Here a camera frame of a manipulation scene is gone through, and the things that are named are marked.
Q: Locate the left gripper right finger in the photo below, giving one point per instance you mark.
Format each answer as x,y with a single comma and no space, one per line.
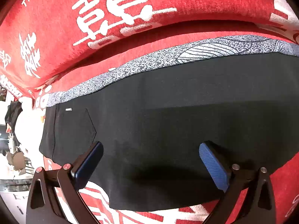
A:
259,203

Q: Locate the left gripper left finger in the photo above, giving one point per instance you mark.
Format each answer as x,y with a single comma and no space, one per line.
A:
43,205

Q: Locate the black pants with grey lining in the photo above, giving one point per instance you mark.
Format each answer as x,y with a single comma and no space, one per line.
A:
175,121

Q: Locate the red sofa seat cover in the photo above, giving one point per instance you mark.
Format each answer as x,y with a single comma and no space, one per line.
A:
116,58

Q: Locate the red sofa back cushion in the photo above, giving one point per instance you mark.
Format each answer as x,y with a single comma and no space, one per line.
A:
41,39

